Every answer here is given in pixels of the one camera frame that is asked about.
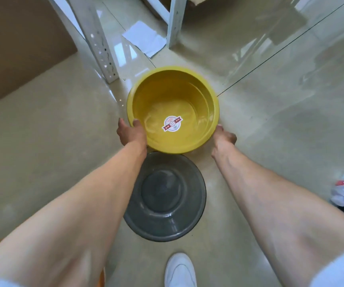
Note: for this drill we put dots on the brown cardboard box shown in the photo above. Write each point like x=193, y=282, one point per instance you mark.
x=19, y=41

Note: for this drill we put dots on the person's left forearm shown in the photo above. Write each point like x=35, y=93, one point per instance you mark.
x=61, y=218

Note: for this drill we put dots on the white shoe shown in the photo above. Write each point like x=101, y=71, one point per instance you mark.
x=180, y=270

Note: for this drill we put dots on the person's right forearm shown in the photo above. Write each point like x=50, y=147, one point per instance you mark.
x=282, y=215

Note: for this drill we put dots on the white paper sheet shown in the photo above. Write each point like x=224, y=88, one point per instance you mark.
x=145, y=38

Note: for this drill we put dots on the person's right thumb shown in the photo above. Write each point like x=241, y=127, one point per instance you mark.
x=219, y=129

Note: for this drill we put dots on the yellow plastic basin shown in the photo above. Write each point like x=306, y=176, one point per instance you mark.
x=173, y=110

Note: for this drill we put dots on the orange object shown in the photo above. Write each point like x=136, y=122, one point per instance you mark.
x=101, y=278

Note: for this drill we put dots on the white metal shelf frame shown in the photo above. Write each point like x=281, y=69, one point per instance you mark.
x=100, y=35

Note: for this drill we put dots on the person's left hand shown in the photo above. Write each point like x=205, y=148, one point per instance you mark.
x=129, y=135

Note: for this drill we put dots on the person's left thumb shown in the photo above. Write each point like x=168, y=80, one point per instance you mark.
x=137, y=123

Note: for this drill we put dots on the grey plastic basin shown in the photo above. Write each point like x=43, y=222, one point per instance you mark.
x=167, y=197

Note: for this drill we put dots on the white sleeve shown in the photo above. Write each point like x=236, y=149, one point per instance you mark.
x=339, y=269

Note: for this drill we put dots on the person's right hand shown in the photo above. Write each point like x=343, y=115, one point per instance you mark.
x=222, y=140

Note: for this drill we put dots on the round red white sticker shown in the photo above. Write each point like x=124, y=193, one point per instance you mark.
x=172, y=123

